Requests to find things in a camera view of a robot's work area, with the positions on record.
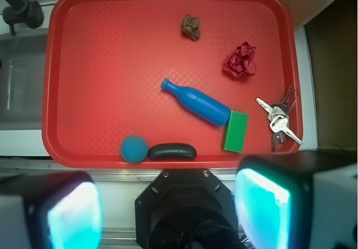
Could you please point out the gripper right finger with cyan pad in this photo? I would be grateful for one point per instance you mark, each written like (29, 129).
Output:
(306, 199)

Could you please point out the black faucet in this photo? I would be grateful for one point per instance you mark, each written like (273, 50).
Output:
(23, 12)

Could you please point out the grey metal sink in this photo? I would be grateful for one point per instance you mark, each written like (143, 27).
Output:
(22, 79)

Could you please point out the black oblong object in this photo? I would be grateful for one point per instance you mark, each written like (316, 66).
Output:
(172, 151)

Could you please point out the black octagonal mount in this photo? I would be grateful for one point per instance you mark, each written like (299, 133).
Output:
(186, 209)

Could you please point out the green rectangular block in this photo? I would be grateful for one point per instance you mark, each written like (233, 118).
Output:
(235, 132)

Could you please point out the bunch of silver keys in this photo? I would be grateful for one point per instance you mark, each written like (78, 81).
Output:
(278, 116)

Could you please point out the blue knitted ball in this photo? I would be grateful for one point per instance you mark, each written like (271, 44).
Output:
(134, 149)

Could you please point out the crumpled red paper ball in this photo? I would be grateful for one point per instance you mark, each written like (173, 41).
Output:
(240, 62)

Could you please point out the blue plastic bottle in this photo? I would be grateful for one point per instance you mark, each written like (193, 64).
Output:
(199, 103)

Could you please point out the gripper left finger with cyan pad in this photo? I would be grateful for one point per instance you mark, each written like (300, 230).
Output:
(52, 210)

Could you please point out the brown rock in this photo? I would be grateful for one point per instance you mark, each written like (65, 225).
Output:
(191, 27)

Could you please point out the red plastic tray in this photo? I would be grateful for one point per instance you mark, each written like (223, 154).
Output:
(106, 60)

